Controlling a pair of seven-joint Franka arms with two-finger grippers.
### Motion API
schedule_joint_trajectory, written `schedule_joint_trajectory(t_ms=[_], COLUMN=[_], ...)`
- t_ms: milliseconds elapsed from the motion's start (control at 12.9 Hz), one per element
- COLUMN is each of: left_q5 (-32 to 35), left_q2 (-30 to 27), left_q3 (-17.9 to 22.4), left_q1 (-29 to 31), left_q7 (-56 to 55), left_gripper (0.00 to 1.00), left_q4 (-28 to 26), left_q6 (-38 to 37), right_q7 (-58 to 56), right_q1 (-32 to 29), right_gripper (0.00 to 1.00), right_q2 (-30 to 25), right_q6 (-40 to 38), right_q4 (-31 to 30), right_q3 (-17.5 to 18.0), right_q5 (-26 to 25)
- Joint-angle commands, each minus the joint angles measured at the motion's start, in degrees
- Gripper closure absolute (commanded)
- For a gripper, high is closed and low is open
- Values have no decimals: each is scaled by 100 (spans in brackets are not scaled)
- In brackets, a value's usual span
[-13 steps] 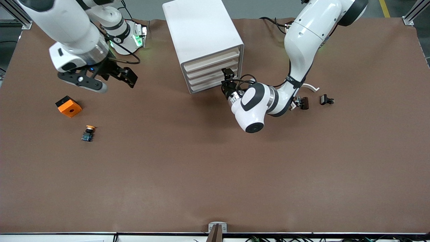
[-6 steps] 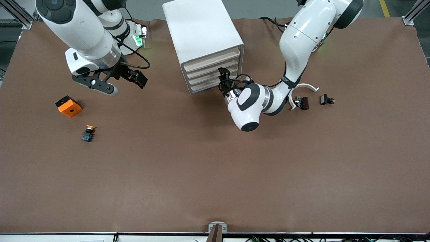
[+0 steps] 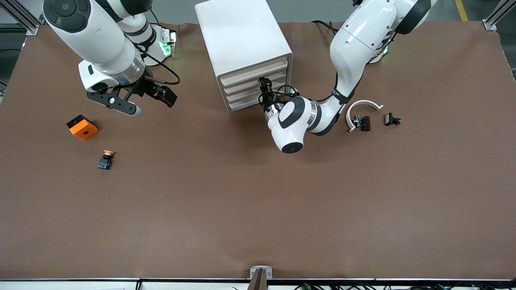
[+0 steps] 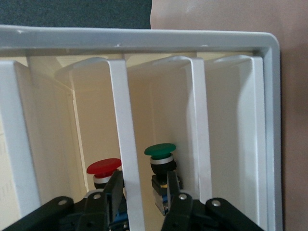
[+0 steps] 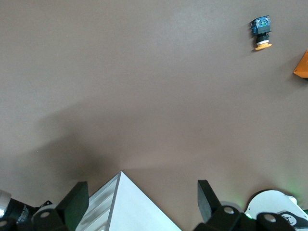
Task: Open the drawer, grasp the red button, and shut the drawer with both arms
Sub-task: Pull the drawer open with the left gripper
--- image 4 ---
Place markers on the white drawer cabinet shell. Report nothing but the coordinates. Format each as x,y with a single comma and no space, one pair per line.
144,38

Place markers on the green push button switch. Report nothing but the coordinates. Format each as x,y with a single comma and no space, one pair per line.
160,150

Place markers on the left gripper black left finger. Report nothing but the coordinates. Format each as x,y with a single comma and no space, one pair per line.
72,214

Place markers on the red push button switch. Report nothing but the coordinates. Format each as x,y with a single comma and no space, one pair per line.
103,166

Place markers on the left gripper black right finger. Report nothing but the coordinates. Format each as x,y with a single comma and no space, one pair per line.
187,214

